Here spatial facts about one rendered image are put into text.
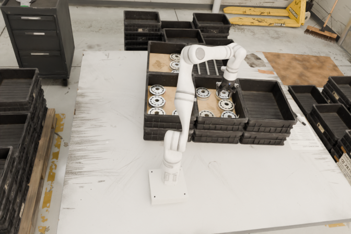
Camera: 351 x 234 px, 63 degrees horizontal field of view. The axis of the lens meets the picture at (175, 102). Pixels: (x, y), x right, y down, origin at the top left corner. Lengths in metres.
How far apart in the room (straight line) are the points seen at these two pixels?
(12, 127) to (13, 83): 0.39
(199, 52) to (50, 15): 1.78
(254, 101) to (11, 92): 1.83
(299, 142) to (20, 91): 2.09
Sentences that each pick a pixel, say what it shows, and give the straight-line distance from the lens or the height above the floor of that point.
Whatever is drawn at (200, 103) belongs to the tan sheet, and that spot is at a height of 0.83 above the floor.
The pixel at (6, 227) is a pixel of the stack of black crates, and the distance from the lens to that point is 2.05.
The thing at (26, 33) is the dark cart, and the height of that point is 0.65.
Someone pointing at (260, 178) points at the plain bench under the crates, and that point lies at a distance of 1.77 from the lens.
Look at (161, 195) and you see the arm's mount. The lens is 1.53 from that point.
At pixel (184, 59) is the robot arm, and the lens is 1.40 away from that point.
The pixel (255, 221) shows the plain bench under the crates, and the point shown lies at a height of 0.70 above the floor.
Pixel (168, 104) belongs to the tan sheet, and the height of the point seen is 0.83.
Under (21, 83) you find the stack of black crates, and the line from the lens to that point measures 2.65.
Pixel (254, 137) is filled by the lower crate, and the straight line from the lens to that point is 1.86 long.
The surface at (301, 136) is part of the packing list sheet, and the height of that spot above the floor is 0.70.
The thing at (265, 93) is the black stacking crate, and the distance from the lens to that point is 2.11.
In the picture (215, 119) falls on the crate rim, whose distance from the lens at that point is 1.66.
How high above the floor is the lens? 2.07
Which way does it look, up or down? 42 degrees down
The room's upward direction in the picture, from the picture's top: 8 degrees clockwise
